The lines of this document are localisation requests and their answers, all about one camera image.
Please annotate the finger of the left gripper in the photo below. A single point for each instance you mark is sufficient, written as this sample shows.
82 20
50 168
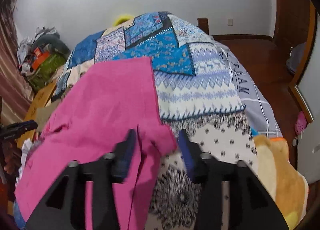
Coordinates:
15 130

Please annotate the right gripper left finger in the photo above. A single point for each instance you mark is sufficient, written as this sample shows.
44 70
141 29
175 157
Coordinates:
63 205

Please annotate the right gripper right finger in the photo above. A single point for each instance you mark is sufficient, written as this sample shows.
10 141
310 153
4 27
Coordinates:
232 196

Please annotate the pink pants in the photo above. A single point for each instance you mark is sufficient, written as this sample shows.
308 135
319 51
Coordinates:
97 113

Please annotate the crumpled white paper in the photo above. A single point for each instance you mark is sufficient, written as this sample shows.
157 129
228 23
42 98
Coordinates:
26 148

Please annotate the striped pink curtain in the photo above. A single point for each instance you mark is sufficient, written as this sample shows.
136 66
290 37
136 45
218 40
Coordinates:
17 95

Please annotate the wooden bedside board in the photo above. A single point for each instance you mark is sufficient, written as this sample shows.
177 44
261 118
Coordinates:
40 100

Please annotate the yellow orange plush blanket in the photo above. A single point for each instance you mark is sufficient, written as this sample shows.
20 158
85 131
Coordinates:
287 187

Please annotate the orange box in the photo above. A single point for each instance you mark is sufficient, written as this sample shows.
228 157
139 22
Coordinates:
40 57

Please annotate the green patterned storage bag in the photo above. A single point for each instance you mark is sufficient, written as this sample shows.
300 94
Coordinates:
41 77

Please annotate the grey lettered bed sheet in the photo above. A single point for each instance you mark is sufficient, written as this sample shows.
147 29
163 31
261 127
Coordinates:
258 110

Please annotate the pink croc shoe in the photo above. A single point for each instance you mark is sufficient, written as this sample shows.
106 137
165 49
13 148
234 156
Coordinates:
301 123

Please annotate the grey plush toy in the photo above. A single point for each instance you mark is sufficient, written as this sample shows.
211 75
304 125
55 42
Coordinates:
54 42

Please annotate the blue patchwork quilt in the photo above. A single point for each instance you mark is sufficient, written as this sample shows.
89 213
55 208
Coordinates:
196 93

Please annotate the yellow fuzzy pillow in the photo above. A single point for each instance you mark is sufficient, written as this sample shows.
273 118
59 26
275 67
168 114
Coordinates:
122 18

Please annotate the white wall socket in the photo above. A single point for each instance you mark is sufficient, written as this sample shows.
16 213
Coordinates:
230 22

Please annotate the wooden bed post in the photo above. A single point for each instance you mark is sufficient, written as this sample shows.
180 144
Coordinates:
202 23

